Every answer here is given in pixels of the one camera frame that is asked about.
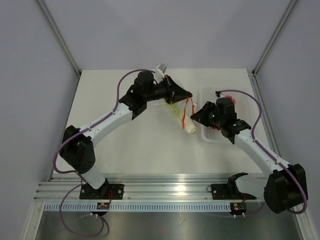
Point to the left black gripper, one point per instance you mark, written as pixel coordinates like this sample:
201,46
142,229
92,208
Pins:
174,92

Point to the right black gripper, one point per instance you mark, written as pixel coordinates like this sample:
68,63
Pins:
201,115

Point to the clear zip top bag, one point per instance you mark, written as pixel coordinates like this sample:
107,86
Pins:
160,105

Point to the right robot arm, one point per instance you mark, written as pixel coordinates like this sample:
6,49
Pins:
286,186

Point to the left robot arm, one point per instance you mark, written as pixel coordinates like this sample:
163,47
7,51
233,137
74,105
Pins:
78,144

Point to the red grape bunch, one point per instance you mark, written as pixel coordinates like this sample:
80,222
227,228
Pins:
216,127

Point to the peach fruit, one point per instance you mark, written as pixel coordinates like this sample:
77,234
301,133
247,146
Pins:
230,97

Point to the white plastic basket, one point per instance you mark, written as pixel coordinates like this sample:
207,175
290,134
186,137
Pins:
243,107

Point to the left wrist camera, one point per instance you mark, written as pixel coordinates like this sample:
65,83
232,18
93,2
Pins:
161,68

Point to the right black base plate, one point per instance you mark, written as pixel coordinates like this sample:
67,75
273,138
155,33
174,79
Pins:
220,191

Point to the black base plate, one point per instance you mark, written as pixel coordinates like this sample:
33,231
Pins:
220,191
115,191

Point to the aluminium mounting rail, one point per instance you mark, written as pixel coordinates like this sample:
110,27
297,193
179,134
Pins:
140,187

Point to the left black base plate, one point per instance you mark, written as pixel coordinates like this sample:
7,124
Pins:
115,191

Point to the right aluminium frame post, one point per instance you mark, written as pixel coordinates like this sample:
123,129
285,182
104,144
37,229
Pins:
292,4

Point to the aluminium frame post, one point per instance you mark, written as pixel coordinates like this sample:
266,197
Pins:
43,7
292,4

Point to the left aluminium frame post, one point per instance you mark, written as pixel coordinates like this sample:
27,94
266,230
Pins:
43,7

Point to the white slotted cable duct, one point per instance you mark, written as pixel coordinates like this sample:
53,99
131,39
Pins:
219,207

